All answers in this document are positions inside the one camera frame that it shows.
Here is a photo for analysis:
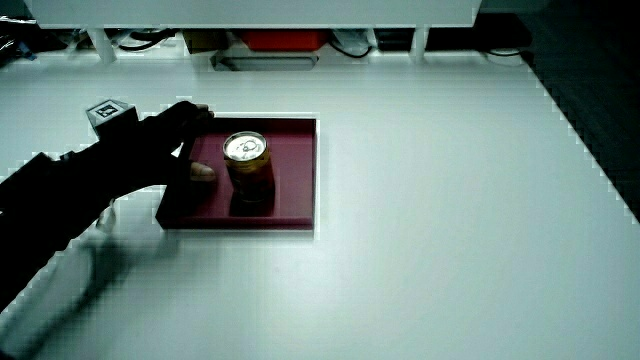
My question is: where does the person's left hand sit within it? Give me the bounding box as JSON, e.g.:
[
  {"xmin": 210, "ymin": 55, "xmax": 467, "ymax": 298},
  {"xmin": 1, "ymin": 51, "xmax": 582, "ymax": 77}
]
[{"xmin": 85, "ymin": 98, "xmax": 218, "ymax": 199}]

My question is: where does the red bull can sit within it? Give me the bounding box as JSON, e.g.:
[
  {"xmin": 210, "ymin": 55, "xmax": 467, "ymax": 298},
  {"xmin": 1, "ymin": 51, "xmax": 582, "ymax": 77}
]
[{"xmin": 222, "ymin": 130, "xmax": 276, "ymax": 204}]

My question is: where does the dark red rectangular plate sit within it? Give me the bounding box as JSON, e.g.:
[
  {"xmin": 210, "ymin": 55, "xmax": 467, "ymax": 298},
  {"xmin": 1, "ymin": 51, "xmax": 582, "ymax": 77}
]
[{"xmin": 155, "ymin": 117, "xmax": 318, "ymax": 231}]

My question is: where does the dark yellow box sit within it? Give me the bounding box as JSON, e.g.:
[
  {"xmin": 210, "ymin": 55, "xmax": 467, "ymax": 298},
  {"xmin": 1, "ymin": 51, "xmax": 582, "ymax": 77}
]
[{"xmin": 181, "ymin": 29, "xmax": 232, "ymax": 55}]

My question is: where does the grey flat tray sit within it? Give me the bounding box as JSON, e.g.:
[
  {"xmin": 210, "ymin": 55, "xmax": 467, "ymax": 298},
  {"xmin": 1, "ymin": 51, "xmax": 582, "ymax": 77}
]
[{"xmin": 210, "ymin": 51, "xmax": 320, "ymax": 72}]

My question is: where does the white raised shelf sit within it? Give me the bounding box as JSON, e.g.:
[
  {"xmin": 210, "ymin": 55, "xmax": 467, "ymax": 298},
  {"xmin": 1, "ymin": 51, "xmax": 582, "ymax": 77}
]
[{"xmin": 23, "ymin": 0, "xmax": 483, "ymax": 64}]

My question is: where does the red box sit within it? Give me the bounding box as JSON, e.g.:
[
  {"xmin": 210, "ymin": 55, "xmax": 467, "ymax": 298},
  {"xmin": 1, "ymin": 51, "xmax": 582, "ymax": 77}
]
[{"xmin": 239, "ymin": 29, "xmax": 330, "ymax": 52}]

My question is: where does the clear plastic bag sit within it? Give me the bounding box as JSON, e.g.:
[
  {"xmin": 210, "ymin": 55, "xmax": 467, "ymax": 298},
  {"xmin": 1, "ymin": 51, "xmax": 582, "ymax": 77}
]
[{"xmin": 331, "ymin": 28, "xmax": 374, "ymax": 54}]

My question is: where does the black cable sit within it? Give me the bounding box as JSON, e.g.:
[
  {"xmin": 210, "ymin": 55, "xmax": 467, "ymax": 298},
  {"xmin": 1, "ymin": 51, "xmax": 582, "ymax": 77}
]
[
  {"xmin": 117, "ymin": 29, "xmax": 177, "ymax": 52},
  {"xmin": 327, "ymin": 39, "xmax": 374, "ymax": 60}
]

